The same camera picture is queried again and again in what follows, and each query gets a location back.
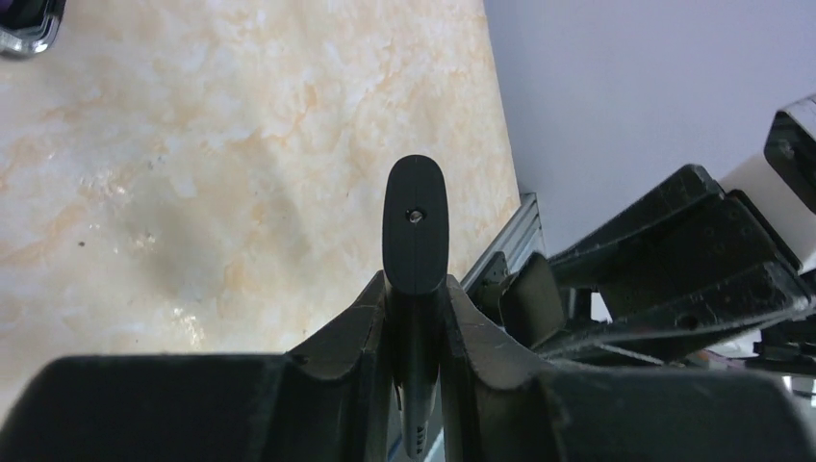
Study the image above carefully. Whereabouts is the aluminium rail frame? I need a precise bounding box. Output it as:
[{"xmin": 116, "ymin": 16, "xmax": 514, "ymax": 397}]
[{"xmin": 461, "ymin": 192, "xmax": 546, "ymax": 294}]

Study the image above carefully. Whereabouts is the black remote battery cover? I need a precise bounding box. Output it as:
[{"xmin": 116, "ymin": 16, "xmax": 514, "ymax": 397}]
[{"xmin": 498, "ymin": 252, "xmax": 566, "ymax": 349}]

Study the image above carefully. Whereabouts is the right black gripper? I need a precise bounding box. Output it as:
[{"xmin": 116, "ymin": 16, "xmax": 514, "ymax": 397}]
[{"xmin": 535, "ymin": 165, "xmax": 813, "ymax": 365}]

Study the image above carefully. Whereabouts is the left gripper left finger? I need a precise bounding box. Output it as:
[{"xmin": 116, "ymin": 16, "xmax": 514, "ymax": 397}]
[{"xmin": 1, "ymin": 273, "xmax": 391, "ymax": 461}]

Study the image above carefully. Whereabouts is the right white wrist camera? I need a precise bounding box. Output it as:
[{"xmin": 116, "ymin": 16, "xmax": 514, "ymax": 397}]
[{"xmin": 719, "ymin": 94, "xmax": 815, "ymax": 273}]

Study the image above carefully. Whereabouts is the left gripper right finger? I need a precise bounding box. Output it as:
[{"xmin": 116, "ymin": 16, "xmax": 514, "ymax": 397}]
[{"xmin": 440, "ymin": 277, "xmax": 815, "ymax": 461}]

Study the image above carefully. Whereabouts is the open black chip case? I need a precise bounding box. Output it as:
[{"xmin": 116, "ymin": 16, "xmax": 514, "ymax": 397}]
[{"xmin": 1, "ymin": 0, "xmax": 66, "ymax": 61}]

